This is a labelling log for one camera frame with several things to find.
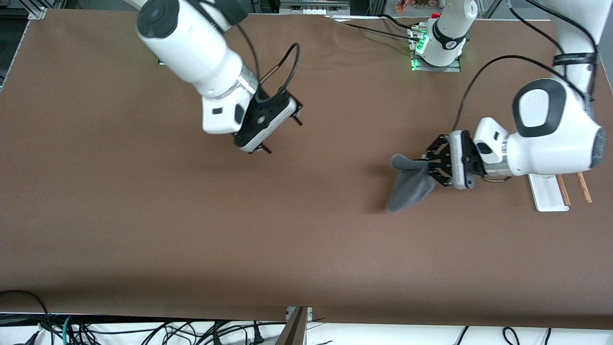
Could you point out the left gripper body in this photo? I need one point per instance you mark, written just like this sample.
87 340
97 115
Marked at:
471 162

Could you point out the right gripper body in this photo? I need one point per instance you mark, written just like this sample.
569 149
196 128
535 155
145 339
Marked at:
274 99

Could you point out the grey microfibre towel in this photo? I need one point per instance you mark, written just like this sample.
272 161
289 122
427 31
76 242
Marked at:
409 187

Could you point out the white rack base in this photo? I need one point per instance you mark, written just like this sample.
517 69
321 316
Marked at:
546 194

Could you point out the wooden rack rod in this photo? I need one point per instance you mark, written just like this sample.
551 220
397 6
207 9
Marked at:
564 191

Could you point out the brown table cover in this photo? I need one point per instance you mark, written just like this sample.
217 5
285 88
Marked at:
191 230

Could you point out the grey device behind table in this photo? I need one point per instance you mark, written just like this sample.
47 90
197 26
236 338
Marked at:
313 5

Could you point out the wooden chopsticks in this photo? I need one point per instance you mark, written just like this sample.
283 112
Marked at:
584 189

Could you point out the wooden post under table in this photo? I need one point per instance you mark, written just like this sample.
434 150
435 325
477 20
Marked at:
293 330

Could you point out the metal corner bracket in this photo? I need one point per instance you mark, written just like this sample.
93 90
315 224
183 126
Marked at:
37 13

